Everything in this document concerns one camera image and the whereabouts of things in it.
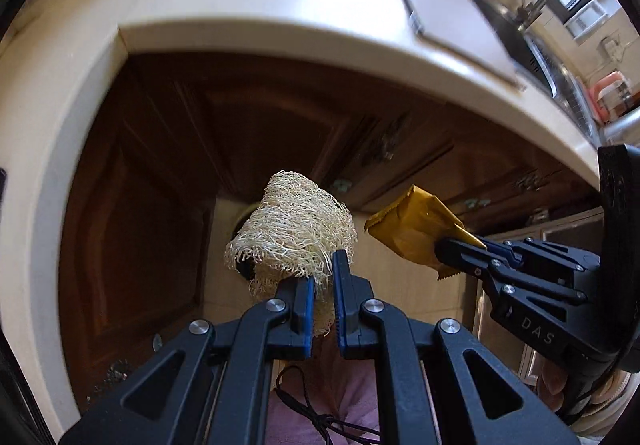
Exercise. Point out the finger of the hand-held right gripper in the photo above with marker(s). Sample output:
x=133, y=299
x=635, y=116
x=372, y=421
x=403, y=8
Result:
x=480, y=267
x=492, y=248

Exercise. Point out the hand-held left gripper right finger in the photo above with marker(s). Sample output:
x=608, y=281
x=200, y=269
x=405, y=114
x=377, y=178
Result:
x=342, y=297

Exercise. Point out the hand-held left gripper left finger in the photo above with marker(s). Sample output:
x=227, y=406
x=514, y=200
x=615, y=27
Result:
x=303, y=307

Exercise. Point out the yellow snack packet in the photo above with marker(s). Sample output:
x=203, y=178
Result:
x=410, y=225

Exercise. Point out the beige loofah sponge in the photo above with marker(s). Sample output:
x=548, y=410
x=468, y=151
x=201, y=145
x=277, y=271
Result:
x=295, y=225

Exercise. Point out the person's right hand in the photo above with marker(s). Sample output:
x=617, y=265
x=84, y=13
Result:
x=552, y=387

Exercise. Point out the pink pants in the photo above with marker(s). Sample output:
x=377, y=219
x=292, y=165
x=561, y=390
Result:
x=350, y=405

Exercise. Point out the brown wooden cabinet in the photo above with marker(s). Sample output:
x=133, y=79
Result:
x=150, y=225

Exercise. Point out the pink plastic holder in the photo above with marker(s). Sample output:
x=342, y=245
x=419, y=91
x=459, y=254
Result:
x=602, y=90

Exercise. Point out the stainless steel sink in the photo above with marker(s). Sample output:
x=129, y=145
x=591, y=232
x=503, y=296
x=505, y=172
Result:
x=505, y=35

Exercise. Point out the grey cutting board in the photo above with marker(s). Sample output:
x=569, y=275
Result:
x=450, y=10

